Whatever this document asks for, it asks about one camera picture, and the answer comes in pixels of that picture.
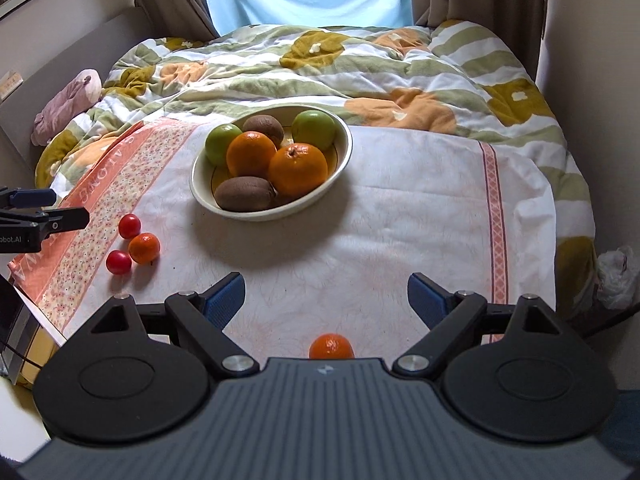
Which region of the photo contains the brown kiwi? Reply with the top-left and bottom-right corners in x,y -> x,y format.
215,176 -> 277,212
242,114 -> 285,150

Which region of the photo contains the large orange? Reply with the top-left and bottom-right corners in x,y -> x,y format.
226,131 -> 277,178
267,143 -> 330,197

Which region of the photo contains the green apple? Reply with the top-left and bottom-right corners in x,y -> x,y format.
291,110 -> 337,152
205,124 -> 244,168

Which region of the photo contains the beige bed headboard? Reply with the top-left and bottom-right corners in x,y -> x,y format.
0,7 -> 157,173

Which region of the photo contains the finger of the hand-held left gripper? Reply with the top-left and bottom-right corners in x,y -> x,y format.
0,207 -> 91,233
0,186 -> 57,210

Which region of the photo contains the white plastic bag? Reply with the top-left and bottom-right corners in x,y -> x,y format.
596,246 -> 640,312

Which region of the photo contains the pink plush toy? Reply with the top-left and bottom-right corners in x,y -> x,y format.
31,69 -> 103,147

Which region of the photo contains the cream bowl with bear print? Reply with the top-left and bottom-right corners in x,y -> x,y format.
190,105 -> 353,221

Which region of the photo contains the green striped floral duvet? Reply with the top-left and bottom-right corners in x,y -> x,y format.
35,20 -> 598,321

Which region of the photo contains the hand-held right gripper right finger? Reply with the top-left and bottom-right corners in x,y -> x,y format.
392,272 -> 573,376

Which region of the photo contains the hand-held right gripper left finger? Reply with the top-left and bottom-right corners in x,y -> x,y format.
90,272 -> 261,377

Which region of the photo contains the small mandarin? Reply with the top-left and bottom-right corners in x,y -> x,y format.
128,233 -> 161,265
309,333 -> 356,359

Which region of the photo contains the pink floral tablecloth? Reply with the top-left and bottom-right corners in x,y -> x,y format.
7,120 -> 558,361

